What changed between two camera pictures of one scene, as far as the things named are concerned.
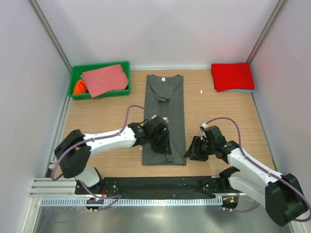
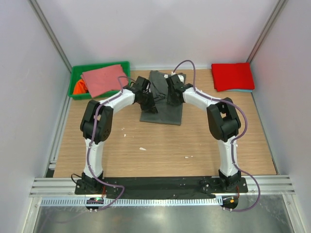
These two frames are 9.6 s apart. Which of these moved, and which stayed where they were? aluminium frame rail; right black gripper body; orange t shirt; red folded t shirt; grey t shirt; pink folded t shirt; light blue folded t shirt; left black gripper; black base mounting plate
Moved: grey t shirt; left black gripper; right black gripper body
Stayed: red folded t shirt; orange t shirt; aluminium frame rail; pink folded t shirt; light blue folded t shirt; black base mounting plate
